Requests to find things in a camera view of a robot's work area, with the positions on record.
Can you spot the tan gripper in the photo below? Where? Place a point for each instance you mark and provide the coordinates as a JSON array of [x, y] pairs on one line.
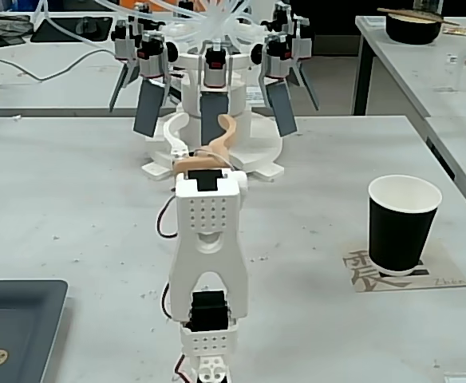
[[195, 164]]

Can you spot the black paper cup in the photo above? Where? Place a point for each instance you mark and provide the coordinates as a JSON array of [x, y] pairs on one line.
[[400, 235]]

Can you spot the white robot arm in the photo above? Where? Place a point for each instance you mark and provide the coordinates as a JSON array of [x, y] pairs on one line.
[[209, 247]]

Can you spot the white printed label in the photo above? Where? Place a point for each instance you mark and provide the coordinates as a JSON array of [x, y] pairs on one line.
[[255, 95]]

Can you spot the black desk mat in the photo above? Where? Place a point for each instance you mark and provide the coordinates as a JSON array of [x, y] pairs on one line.
[[69, 32]]

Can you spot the printed paper mat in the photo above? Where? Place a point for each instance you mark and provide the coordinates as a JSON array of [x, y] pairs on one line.
[[444, 259]]

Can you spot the clear plastic tubing bundle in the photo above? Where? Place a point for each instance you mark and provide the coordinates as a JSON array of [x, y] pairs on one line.
[[217, 20]]

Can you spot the white background table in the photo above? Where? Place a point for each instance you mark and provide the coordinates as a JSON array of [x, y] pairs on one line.
[[57, 91]]

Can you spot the white side table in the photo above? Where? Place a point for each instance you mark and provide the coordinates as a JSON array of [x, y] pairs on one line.
[[408, 80]]

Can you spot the black bowl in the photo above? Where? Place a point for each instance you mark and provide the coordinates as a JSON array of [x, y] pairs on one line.
[[412, 32]]

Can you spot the wooden chopstick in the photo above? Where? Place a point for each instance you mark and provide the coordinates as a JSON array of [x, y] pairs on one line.
[[408, 14]]

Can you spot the grey plastic tray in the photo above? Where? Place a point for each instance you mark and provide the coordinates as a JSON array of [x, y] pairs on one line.
[[17, 327]]

